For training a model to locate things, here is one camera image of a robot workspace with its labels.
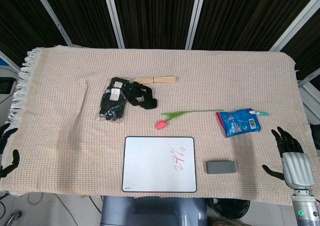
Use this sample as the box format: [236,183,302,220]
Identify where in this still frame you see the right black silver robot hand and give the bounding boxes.
[261,126,316,189]

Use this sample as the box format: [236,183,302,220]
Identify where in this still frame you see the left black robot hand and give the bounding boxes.
[0,122,20,179]

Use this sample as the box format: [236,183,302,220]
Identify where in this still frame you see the dark grey board eraser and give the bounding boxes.
[205,160,238,174]

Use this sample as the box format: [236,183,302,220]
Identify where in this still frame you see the beige waffle tablecloth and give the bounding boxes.
[0,45,312,202]

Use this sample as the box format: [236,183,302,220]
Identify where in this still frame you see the blue snack bag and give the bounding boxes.
[215,108,263,138]

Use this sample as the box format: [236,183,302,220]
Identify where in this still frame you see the packaged black gloves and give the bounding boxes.
[96,77,133,123]

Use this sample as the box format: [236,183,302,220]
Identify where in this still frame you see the white board with black rim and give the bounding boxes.
[121,136,198,193]

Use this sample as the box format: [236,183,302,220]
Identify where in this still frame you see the pink artificial tulip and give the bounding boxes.
[156,109,224,131]

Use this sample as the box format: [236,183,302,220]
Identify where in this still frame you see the blue-grey robot torso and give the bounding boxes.
[99,195,209,226]

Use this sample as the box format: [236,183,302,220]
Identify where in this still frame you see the bundle of wooden sticks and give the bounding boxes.
[133,76,178,84]

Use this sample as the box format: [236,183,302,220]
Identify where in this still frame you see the white frame post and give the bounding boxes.
[183,0,208,49]
[31,0,76,47]
[268,0,320,52]
[101,0,125,49]

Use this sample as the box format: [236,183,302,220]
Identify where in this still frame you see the black fabric strap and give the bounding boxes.
[126,82,158,110]

